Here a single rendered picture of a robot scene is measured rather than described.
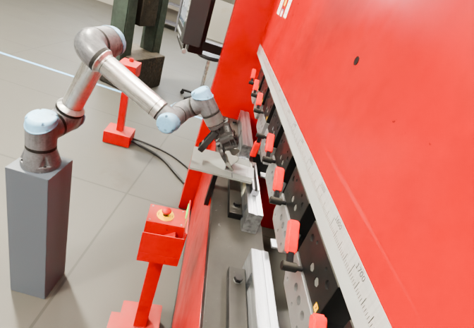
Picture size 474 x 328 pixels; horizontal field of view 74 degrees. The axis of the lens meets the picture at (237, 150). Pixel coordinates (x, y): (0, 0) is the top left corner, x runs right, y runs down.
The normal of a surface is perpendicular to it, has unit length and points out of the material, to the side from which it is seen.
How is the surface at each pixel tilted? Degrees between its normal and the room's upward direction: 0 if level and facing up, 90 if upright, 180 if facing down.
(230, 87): 90
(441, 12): 90
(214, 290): 0
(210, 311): 0
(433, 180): 90
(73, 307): 0
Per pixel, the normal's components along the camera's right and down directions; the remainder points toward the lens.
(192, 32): 0.23, 0.52
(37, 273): -0.10, 0.44
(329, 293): -0.95, -0.26
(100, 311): 0.29, -0.84
